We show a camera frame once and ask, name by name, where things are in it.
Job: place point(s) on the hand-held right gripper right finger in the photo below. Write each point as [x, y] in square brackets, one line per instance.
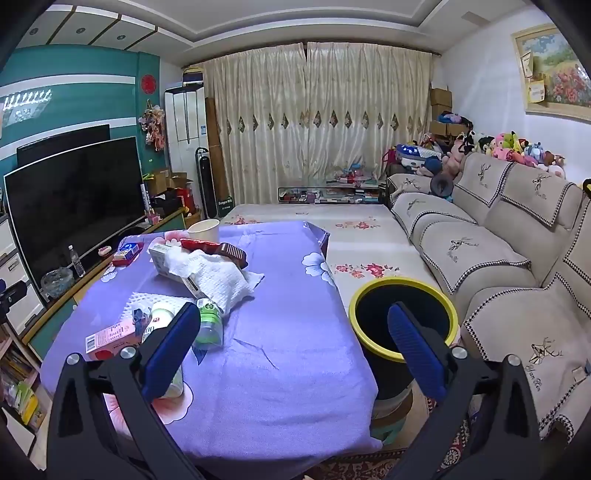
[415, 350]

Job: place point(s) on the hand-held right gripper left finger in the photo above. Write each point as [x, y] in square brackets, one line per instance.
[171, 350]

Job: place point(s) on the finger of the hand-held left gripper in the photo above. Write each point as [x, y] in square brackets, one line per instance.
[13, 300]

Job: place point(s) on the white plastic bottle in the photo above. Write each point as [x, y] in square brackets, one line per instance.
[161, 316]

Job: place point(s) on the yellow rimmed dark trash bin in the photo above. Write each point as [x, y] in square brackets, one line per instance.
[374, 318]

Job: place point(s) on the white foam fruit net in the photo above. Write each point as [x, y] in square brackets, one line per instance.
[138, 302]

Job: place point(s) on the white tea box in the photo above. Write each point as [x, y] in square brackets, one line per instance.
[159, 258]

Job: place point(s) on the white drawer cabinet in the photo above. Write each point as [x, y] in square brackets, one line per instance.
[18, 300]

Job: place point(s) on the clear bottle green label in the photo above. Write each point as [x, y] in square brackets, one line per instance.
[207, 327]

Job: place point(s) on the glass ashtray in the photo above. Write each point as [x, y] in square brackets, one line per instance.
[57, 282]

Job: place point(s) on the teal wooden television cabinet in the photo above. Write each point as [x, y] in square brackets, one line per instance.
[55, 323]

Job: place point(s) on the pink drink carton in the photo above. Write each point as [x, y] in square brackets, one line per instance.
[115, 337]

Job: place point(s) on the pale plastic stool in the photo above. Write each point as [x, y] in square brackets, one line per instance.
[392, 415]

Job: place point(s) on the clear water bottle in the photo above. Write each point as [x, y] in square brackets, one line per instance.
[76, 265]

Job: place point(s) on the white paper towel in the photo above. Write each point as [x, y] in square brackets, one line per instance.
[212, 277]

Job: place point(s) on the bookshelf with books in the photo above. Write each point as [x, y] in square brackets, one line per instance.
[18, 392]

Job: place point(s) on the red tray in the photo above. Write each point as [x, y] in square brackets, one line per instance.
[121, 263]

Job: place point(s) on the blue snack packet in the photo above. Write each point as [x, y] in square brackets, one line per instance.
[127, 250]

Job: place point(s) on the red snack packet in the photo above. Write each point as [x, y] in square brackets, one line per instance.
[198, 244]

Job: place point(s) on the black flat television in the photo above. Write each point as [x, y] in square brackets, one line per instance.
[74, 207]

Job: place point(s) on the purple floral tablecloth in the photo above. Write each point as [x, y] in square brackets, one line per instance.
[286, 332]

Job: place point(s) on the beige floral sheet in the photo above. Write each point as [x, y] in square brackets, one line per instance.
[369, 240]

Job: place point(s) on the white paper cup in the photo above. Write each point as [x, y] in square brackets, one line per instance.
[203, 233]

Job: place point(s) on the patterned red rug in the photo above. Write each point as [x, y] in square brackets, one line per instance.
[351, 468]

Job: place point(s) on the red box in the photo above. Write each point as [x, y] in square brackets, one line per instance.
[184, 198]

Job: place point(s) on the green white box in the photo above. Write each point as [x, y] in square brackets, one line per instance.
[225, 206]

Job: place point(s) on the beige sofa with covers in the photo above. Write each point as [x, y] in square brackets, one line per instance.
[508, 221]

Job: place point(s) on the dark neck pillow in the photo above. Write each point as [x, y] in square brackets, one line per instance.
[441, 187]

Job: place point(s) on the open cardboard box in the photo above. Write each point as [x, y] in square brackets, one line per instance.
[161, 182]

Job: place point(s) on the black tower fan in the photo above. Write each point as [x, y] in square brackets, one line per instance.
[205, 184]

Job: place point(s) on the glass low table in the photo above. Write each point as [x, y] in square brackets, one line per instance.
[323, 196]

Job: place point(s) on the blue star cushion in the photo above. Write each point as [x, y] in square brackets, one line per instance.
[413, 151]

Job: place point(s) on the brown wooden board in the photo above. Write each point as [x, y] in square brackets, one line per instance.
[217, 138]

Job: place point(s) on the hanging flower decoration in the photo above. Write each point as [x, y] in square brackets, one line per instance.
[152, 124]

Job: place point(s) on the row of plush toys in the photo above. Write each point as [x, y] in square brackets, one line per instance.
[503, 143]

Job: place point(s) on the beige embroidered curtain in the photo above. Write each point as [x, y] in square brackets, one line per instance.
[364, 115]
[254, 129]

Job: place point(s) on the dark blue box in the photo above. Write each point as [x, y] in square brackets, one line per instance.
[193, 77]

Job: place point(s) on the framed flower painting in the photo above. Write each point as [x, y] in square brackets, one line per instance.
[563, 69]

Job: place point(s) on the red round wall ornament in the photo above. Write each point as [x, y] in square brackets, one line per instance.
[148, 83]

